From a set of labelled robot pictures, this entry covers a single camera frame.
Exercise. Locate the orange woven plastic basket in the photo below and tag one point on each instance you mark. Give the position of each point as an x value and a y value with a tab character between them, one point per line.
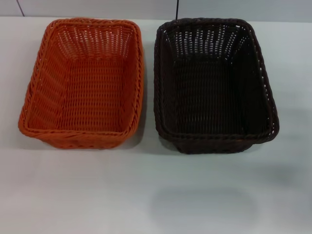
83	97

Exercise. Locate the dark brown woven basket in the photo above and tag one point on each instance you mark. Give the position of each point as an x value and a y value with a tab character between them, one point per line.
212	97

